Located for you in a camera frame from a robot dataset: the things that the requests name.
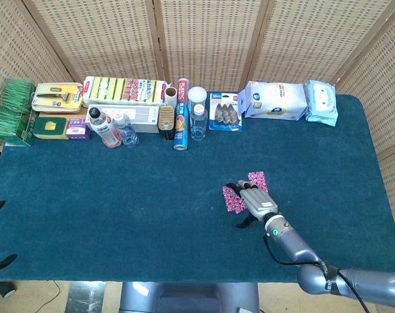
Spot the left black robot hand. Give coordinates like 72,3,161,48
0,194,18,274

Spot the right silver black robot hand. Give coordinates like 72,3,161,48
229,179,279,229

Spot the pink patterned card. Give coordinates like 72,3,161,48
222,185,247,215
247,170,269,193

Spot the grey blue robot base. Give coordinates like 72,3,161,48
118,280,261,313

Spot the black object with white end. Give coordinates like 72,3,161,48
0,280,16,298

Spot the tall clear bottle white cap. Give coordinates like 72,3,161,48
189,103,208,142

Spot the white facial tissue pack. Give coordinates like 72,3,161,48
238,80,308,121

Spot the blue plastic wrap roll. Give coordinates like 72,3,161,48
173,77,190,151

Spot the light blue wet wipes pack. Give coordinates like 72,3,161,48
303,80,339,127

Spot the black can with gold lid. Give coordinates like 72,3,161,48
159,104,176,142

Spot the clear jar with white lid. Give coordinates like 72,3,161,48
187,87,208,107

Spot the dark blue felt table mat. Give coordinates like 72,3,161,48
0,91,395,284

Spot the white lint roller refill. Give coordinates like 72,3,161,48
164,86,178,110

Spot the dark green small box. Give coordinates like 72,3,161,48
33,116,69,140

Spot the long white cardboard box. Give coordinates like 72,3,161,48
86,104,161,134

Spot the green tea bag box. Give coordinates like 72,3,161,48
0,78,37,147

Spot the small clear water bottle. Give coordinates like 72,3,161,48
113,113,140,147

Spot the small purple box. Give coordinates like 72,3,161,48
65,118,91,140

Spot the woven bamboo folding screen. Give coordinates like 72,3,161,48
0,0,395,235

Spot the pink drink bottle black cap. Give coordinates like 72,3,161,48
87,106,122,150

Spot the yellow razor blister pack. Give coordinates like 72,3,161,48
31,82,84,112

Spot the yellow green sponge multipack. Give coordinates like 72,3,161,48
82,76,167,105

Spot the thin black floor cable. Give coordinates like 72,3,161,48
40,279,63,304

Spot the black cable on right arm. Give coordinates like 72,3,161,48
263,233,373,313

